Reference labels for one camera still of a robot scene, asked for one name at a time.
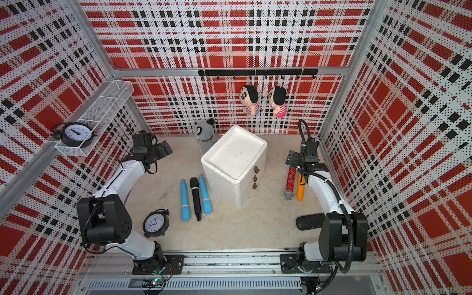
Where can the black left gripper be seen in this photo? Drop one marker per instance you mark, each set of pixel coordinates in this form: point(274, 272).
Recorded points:
point(163, 153)

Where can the black alarm clock in basket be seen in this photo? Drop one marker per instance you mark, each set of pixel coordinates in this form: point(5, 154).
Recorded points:
point(73, 134)

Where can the black toy microphone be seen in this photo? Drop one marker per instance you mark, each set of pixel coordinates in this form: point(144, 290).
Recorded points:
point(195, 189)

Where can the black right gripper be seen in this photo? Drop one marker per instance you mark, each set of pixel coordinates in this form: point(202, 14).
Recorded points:
point(295, 161)

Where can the grey plush animal toy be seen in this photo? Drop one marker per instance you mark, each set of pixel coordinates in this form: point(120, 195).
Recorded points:
point(205, 133)

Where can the small circuit board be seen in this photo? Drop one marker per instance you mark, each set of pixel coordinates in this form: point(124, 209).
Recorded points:
point(148, 283)

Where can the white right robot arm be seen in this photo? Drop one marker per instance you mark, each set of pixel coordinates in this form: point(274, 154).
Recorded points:
point(343, 237)

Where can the red glitter toy microphone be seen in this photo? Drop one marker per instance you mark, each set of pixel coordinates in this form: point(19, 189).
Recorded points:
point(288, 193)

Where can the black cylinder on floor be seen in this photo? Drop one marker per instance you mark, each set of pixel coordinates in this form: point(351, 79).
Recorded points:
point(309, 222)

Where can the blue toy microphone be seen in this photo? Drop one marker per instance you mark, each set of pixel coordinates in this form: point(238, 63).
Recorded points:
point(206, 203)
point(185, 208)

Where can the white plastic drawer cabinet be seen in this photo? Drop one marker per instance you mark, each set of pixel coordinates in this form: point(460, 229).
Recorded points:
point(229, 165)

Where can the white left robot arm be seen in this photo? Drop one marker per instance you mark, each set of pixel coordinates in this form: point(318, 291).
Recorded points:
point(105, 222)

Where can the black alarm clock on floor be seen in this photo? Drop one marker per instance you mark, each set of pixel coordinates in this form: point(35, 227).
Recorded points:
point(156, 223)

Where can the white wire wall basket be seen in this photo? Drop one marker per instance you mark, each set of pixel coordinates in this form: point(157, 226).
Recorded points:
point(100, 113)

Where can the orange toy microphone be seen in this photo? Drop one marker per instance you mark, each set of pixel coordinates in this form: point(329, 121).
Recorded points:
point(300, 188)

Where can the plush doll pink shorts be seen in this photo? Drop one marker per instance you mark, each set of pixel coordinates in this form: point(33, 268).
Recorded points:
point(277, 101)

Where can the black wall hook rail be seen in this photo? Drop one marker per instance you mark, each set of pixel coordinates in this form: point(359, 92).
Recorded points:
point(259, 72)

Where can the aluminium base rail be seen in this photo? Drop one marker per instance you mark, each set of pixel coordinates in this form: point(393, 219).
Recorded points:
point(262, 271)

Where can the plush doll blue shorts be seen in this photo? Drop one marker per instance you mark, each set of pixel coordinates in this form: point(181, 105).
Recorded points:
point(249, 97)

